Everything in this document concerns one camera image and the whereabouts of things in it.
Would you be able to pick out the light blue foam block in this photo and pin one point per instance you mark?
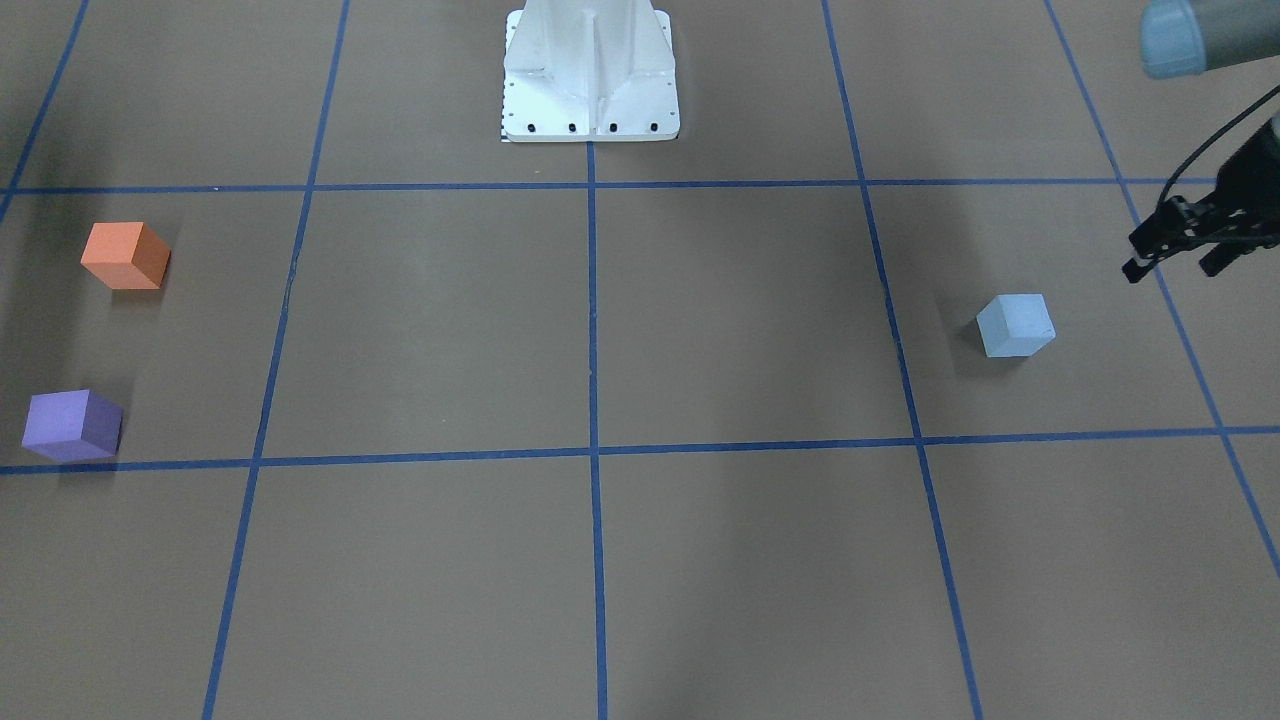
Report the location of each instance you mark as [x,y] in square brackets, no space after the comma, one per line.
[1015,325]

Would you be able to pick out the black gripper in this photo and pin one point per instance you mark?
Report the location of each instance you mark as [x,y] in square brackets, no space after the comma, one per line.
[1256,167]

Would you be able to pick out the purple foam block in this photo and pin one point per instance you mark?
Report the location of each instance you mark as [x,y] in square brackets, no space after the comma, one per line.
[72,426]

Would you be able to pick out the orange foam block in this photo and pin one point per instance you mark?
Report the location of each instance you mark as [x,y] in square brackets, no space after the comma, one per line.
[126,256]

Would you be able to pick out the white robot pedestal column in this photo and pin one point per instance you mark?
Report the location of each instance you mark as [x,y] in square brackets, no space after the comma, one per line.
[589,71]

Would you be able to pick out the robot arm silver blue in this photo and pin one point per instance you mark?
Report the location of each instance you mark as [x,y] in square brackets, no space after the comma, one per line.
[1190,38]

